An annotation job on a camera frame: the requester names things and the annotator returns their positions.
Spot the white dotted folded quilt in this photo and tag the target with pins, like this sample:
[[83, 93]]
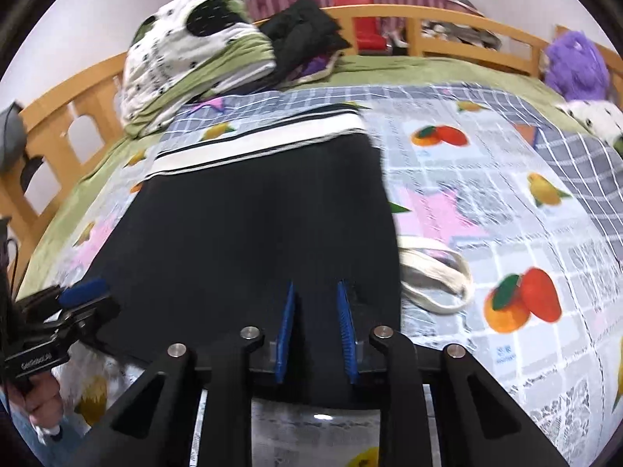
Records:
[[160, 73]]

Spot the fruit printed bed sheet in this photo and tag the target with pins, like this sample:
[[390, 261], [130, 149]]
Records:
[[511, 204]]

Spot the wooden bed frame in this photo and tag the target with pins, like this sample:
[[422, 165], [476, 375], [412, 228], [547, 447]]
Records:
[[97, 87]]

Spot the black jacket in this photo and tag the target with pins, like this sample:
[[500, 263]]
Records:
[[301, 34]]

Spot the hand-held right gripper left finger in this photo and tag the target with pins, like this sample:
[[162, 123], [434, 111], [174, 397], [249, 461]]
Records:
[[287, 331]]

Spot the person's left hand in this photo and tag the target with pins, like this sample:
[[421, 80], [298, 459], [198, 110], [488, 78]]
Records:
[[41, 403]]

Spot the white dotted pillow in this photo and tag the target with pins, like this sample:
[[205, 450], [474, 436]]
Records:
[[594, 121]]

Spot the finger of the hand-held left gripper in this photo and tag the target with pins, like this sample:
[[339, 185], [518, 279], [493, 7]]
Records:
[[92, 316], [82, 289]]

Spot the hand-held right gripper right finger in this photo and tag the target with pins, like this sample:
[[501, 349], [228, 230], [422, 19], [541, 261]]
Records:
[[348, 335]]

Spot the purple plush toy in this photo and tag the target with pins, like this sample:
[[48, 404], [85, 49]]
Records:
[[577, 65]]

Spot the grey bag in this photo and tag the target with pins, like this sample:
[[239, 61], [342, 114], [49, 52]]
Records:
[[10, 136]]

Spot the black pants with striped waistband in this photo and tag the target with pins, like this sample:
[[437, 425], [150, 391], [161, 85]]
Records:
[[243, 228]]

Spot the pile of grey clutter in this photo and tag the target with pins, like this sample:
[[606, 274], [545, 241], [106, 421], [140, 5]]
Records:
[[462, 29]]

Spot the red chair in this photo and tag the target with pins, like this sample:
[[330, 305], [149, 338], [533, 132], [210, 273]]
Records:
[[367, 29]]

